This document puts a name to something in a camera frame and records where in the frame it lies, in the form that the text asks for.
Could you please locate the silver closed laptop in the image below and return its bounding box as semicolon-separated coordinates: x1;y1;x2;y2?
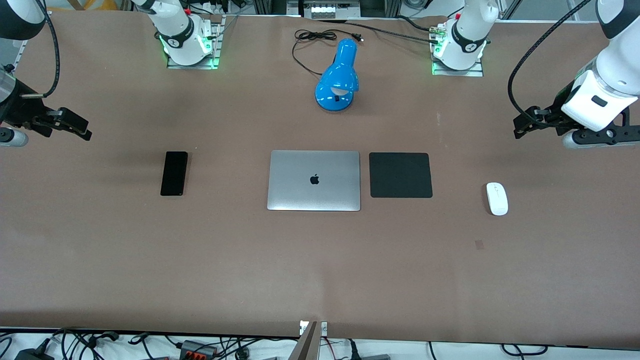
266;150;362;212

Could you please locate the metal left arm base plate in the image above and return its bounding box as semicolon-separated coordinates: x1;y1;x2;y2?
431;22;485;77

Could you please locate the black mouse pad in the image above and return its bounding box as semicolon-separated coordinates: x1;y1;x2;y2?
369;152;434;199

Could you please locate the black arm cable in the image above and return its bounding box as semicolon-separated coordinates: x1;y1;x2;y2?
20;0;62;99
507;0;593;117

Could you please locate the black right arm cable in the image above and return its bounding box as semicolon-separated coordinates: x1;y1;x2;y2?
20;0;62;99

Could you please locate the white computer mouse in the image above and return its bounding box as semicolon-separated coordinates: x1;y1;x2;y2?
486;182;509;217

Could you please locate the black smartphone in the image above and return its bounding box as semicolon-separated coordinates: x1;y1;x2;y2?
160;151;189;197

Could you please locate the white perforated rail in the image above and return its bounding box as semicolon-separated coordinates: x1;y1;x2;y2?
9;39;27;68

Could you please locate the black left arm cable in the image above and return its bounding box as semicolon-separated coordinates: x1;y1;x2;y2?
507;0;593;117

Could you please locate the blue desk lamp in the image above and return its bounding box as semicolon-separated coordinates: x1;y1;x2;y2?
314;38;361;113

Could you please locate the black tangled floor cable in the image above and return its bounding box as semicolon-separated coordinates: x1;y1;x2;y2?
50;327;122;360

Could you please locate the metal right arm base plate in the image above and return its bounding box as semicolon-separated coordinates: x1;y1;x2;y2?
166;15;222;70

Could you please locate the black power adapter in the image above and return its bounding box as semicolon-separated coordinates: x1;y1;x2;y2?
15;347;55;360

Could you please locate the black cable across table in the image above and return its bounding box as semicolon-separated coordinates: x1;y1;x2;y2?
315;19;438;45

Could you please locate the black looped floor cable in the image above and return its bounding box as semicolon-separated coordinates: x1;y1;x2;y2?
501;343;549;357

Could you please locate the black lamp power cord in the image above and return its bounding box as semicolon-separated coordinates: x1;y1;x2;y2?
291;29;364;77

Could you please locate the black orange connector box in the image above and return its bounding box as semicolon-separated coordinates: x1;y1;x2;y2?
179;340;219;360

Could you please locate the grey metal stand beam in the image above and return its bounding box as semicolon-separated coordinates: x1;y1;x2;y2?
289;320;329;360

